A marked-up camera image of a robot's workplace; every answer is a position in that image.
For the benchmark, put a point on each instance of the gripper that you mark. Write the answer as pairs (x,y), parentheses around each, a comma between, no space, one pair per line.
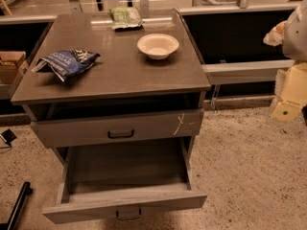
(296,37)

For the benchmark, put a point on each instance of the grey drawer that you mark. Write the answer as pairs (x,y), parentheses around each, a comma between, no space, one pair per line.
(120,128)
(125,181)

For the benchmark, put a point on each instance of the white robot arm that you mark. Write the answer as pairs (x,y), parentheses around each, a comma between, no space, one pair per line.
(291,34)

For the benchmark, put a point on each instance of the grey wooden drawer cabinet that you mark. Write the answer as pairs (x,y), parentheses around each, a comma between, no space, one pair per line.
(122,81)

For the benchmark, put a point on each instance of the white bowl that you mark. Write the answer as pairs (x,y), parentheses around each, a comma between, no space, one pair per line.
(157,46)

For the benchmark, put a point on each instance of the green snack bag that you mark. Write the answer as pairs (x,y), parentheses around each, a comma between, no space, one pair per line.
(125,18)

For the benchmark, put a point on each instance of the blue chip bag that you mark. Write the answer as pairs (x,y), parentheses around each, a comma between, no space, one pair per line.
(66,63)

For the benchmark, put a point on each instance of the cardboard box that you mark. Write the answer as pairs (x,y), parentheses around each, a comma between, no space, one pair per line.
(12,63)

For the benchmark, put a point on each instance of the black bar on floor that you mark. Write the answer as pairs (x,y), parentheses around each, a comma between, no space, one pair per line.
(11,224)

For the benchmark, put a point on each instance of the black floor device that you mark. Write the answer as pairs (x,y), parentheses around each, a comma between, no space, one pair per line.
(8,136)

